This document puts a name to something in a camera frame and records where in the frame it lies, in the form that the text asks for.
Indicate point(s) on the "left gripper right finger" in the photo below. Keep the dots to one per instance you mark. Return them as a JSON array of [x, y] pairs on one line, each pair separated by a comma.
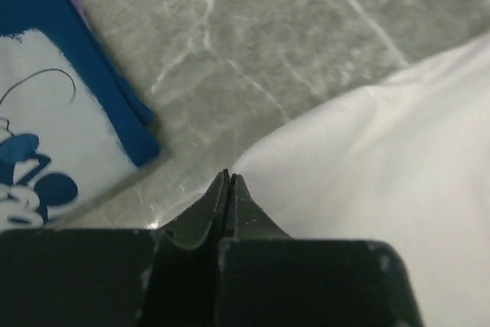
[[267, 278]]

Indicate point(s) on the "white t-shirt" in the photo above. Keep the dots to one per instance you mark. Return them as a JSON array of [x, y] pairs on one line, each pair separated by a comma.
[[405, 161]]

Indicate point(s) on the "folded blue printed t-shirt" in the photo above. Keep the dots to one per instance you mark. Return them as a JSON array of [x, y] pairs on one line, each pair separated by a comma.
[[71, 126]]

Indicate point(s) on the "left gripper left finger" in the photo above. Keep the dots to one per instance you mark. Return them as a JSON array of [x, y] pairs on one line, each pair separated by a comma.
[[117, 277]]

